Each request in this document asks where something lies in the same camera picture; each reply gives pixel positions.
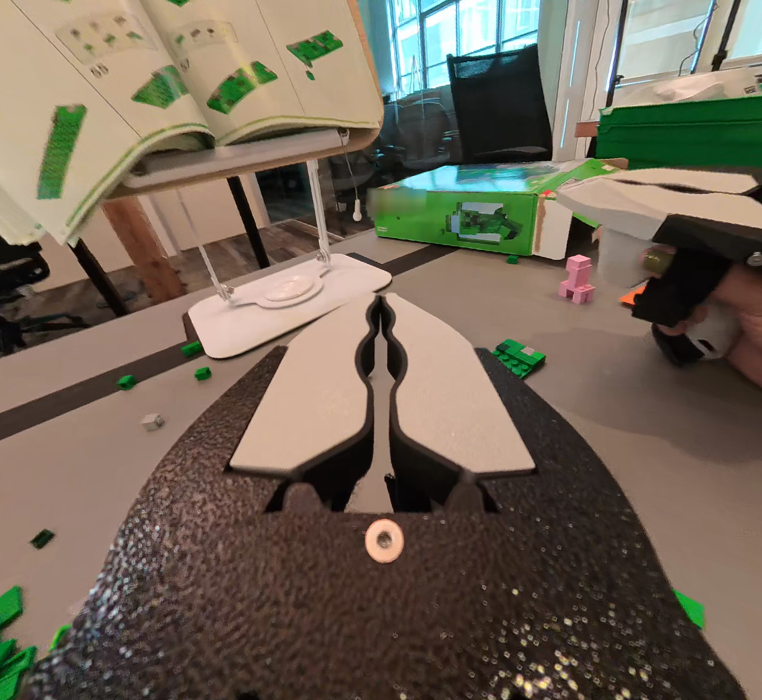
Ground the large window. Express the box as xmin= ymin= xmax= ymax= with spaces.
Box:
xmin=384 ymin=0 xmax=548 ymax=95

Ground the black mesh office chair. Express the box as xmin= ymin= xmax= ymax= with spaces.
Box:
xmin=446 ymin=44 xmax=555 ymax=167

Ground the wooden table leg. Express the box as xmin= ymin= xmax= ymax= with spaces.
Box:
xmin=100 ymin=196 xmax=187 ymax=303

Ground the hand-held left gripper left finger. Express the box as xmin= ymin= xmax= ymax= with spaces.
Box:
xmin=229 ymin=293 xmax=382 ymax=482

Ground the black tripod stand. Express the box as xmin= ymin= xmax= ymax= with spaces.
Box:
xmin=605 ymin=0 xmax=641 ymax=110
xmin=710 ymin=0 xmax=762 ymax=74

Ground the bright green flat plate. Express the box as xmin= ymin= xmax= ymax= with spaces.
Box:
xmin=673 ymin=589 xmax=707 ymax=630

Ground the green toy brick box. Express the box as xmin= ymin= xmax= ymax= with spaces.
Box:
xmin=366 ymin=157 xmax=629 ymax=261

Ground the dark green brick assembly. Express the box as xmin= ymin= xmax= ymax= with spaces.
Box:
xmin=492 ymin=338 xmax=547 ymax=380

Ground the pink brick pig figure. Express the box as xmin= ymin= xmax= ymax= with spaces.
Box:
xmin=558 ymin=254 xmax=597 ymax=305

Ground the wooden book stand white base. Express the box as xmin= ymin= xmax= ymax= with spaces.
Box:
xmin=107 ymin=0 xmax=394 ymax=359

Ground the white hanging cord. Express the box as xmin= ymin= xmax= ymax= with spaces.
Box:
xmin=341 ymin=128 xmax=365 ymax=222

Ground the pile of green brick pieces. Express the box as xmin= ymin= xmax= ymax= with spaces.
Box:
xmin=0 ymin=585 xmax=73 ymax=700

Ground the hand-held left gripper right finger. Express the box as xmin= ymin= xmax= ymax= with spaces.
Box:
xmin=381 ymin=293 xmax=537 ymax=481

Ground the green storage bin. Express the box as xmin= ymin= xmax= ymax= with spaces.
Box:
xmin=594 ymin=94 xmax=762 ymax=170

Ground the open brick instruction booklet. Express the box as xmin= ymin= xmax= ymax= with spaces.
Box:
xmin=0 ymin=0 xmax=385 ymax=245

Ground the person's right hand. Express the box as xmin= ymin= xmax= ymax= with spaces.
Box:
xmin=708 ymin=263 xmax=762 ymax=388

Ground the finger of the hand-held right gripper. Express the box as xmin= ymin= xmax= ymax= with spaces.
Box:
xmin=616 ymin=168 xmax=760 ymax=195
xmin=556 ymin=179 xmax=762 ymax=288

